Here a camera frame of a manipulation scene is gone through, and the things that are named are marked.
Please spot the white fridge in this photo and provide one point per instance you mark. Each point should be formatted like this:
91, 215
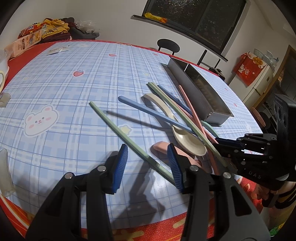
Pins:
256, 88

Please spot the metal utensil box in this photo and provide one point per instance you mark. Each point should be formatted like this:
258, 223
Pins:
192, 78

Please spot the yellow orange packet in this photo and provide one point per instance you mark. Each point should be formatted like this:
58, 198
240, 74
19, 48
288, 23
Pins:
152, 16

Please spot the blue plaid tablecloth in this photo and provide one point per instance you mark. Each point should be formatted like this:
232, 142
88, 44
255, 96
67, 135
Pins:
92, 69

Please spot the blue chopstick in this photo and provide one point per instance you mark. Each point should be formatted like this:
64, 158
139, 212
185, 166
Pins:
173, 97

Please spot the dark window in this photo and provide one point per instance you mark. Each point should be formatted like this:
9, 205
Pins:
185, 14

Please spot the dark windowsill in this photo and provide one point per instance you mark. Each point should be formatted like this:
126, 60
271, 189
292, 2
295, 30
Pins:
180, 27

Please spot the clear plastic bag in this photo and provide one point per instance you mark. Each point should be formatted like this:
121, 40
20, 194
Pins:
86, 25

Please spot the clear containers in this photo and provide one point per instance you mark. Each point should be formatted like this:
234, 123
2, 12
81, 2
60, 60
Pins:
266, 58

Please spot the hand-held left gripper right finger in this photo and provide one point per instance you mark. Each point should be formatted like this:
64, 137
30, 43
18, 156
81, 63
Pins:
174, 166

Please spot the black case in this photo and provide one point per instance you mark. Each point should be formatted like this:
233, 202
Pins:
218, 73

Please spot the beige spoon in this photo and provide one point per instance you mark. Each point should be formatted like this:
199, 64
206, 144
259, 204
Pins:
189, 143

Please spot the person's right hand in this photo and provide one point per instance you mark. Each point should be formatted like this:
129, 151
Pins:
289, 186

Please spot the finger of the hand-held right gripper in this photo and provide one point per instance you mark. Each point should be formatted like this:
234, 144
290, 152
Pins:
231, 142
223, 153

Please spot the tape roll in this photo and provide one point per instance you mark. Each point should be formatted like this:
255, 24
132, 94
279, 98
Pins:
3, 76

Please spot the pile of clothes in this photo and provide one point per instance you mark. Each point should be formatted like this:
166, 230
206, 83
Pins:
57, 27

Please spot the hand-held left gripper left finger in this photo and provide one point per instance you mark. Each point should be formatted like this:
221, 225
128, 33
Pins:
120, 166

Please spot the red printed cloth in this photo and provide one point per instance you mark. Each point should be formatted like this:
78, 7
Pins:
246, 69

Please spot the pink chopstick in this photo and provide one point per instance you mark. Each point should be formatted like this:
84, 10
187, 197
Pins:
210, 136
189, 104

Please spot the green spoon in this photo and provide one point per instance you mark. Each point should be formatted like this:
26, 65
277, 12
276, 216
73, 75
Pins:
208, 127

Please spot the pink spoon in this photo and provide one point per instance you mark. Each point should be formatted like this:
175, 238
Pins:
159, 147

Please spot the pink stool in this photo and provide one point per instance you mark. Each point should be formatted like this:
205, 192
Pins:
259, 115

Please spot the clear plastic piece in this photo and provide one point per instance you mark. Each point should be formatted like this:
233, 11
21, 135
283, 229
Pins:
5, 173

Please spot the red white snack bag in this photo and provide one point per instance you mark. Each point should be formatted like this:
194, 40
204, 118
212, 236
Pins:
30, 30

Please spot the black round chair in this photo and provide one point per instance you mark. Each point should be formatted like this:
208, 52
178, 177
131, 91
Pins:
167, 44

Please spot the green chopstick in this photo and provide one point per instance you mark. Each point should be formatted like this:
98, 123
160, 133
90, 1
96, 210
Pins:
175, 109
120, 133

